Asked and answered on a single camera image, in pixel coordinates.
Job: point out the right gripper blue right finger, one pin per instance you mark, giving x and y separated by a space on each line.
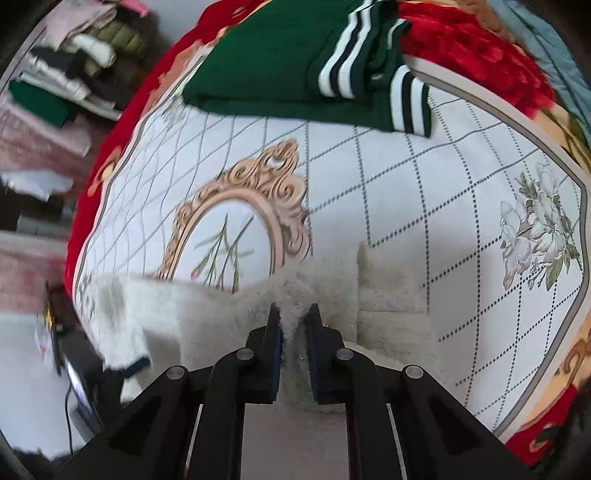
323 343

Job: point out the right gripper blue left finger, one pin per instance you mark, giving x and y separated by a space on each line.
263 370

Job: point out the fluffy white knit sweater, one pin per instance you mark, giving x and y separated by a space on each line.
373 302

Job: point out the pile of folded clothes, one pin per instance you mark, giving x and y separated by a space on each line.
82 58

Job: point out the white dotted-lattice floral bedsheet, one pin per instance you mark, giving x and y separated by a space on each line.
490 214

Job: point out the pink lace curtain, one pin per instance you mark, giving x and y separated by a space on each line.
40 182

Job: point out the dark green striped-cuff sweater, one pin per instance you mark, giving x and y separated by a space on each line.
322 61

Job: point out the grey-blue quilted fabric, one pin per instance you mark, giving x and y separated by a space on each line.
552 55

